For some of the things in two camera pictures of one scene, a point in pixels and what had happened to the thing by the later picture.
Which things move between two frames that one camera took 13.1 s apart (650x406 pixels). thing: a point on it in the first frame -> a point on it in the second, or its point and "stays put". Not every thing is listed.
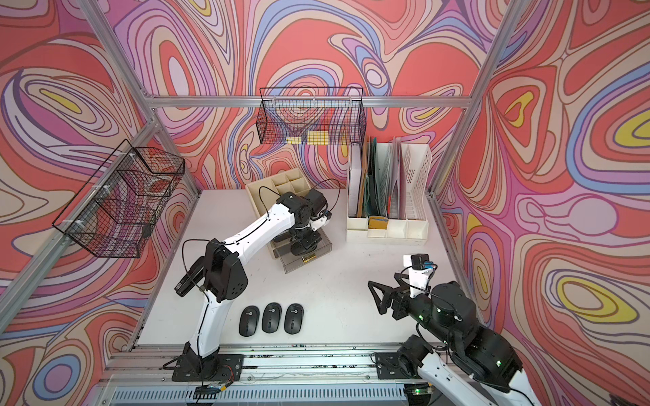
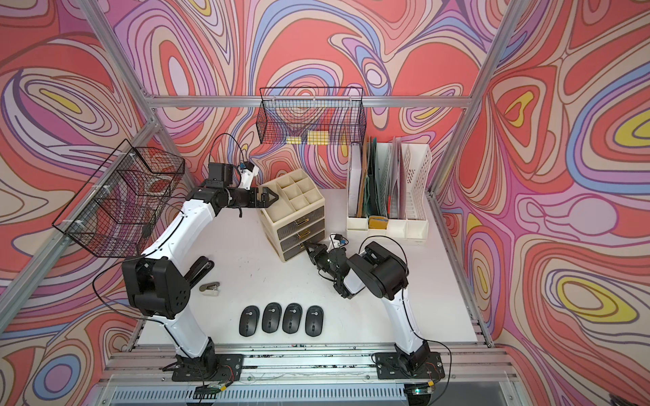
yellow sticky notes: x=314 y=138 stays put
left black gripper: x=311 y=243 -> x=263 y=203
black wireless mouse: x=248 y=320 stays put
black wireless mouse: x=271 y=317 stays put
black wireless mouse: x=294 y=318 stays put
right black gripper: x=388 y=293 -> x=319 y=248
